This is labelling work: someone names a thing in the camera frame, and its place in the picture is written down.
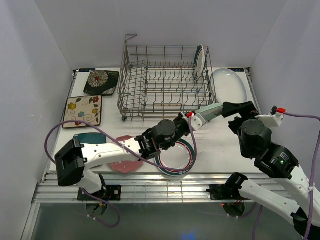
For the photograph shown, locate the green floral plate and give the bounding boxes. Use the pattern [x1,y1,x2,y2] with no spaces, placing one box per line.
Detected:
[195,103,223,123]

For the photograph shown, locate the green red rimmed white plate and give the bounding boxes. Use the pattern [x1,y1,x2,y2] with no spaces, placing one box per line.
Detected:
[193,45,206,81]

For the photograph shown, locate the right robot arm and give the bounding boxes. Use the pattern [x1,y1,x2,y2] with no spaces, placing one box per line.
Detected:
[221,101,320,240]

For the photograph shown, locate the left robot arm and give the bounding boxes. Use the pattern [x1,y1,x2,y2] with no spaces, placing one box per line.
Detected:
[54,116,190,200]

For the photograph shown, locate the pink dotted scalloped plate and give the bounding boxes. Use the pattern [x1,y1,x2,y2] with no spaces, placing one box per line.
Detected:
[109,135,145,173]

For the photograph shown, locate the white oval plate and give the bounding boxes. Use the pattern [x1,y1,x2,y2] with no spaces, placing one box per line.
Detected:
[213,68,248,104]

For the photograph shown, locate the dark teal plate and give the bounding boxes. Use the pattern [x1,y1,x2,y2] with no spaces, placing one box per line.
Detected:
[73,132,107,145]

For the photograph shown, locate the cream floral square plate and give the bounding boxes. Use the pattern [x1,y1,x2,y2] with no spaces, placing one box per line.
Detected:
[62,95,103,129]

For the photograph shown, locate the black floral square plate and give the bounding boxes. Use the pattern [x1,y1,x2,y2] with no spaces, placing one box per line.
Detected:
[83,70,120,96]

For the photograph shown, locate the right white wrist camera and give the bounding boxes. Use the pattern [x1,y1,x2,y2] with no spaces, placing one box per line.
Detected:
[255,106,286,128]

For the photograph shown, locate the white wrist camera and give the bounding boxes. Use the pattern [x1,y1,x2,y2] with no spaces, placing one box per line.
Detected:
[255,106,286,128]
[182,111,207,131]

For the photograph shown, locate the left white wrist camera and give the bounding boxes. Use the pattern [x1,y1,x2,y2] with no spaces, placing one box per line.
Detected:
[182,111,207,131]

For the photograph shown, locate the grey wire dish rack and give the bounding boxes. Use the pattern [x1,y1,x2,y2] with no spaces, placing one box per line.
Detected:
[117,34,217,122]

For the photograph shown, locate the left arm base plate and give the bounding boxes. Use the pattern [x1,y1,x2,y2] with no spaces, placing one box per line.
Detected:
[77,185,122,201]

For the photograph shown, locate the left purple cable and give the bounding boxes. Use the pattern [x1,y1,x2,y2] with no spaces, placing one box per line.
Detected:
[44,116,198,228]

